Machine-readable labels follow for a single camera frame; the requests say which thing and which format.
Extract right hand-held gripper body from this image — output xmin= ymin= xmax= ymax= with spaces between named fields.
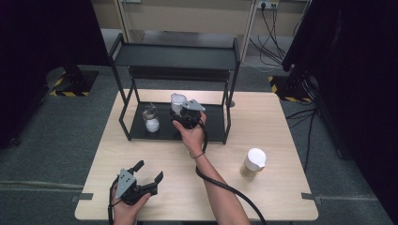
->
xmin=169 ymin=98 xmax=207 ymax=130

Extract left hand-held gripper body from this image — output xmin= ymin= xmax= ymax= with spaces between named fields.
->
xmin=115 ymin=168 xmax=160 ymax=207

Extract white-lidded jar of white powder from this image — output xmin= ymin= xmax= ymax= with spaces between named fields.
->
xmin=170 ymin=92 xmax=188 ymax=116

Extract glass shaker with silver lid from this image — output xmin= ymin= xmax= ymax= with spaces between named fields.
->
xmin=142 ymin=102 xmax=161 ymax=134

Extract black metal two-tier rack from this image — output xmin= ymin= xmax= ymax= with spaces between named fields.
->
xmin=107 ymin=32 xmax=242 ymax=145

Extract white-lidded jar of tan powder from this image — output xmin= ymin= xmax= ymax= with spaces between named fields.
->
xmin=239 ymin=147 xmax=268 ymax=181

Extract person's right hand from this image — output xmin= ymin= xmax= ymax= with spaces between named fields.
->
xmin=172 ymin=111 xmax=208 ymax=158

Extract person's left hand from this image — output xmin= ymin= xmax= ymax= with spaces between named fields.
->
xmin=110 ymin=183 xmax=152 ymax=225

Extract grey tape strip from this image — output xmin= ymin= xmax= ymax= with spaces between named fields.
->
xmin=70 ymin=192 xmax=95 ymax=203
xmin=300 ymin=191 xmax=324 ymax=206

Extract black stand base striped tape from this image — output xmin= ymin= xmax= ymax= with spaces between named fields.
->
xmin=46 ymin=64 xmax=100 ymax=98
xmin=268 ymin=73 xmax=314 ymax=104

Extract black curtain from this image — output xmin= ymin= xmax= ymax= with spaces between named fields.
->
xmin=281 ymin=0 xmax=398 ymax=225
xmin=0 ymin=0 xmax=111 ymax=150

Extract left hand-held gripper cable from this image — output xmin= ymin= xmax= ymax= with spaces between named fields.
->
xmin=106 ymin=175 xmax=122 ymax=225

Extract hand-held gripper cable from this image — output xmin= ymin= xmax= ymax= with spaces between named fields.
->
xmin=194 ymin=119 xmax=268 ymax=225
xmin=106 ymin=175 xmax=122 ymax=225

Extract right hand-held gripper cable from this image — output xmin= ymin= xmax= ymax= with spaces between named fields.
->
xmin=194 ymin=119 xmax=268 ymax=225

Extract black cables at wall socket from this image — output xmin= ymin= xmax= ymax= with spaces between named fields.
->
xmin=249 ymin=2 xmax=311 ymax=68

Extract black floor cables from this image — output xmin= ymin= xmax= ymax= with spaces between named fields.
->
xmin=284 ymin=105 xmax=319 ymax=173

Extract white wall socket strip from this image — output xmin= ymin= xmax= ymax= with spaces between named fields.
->
xmin=256 ymin=0 xmax=281 ymax=9

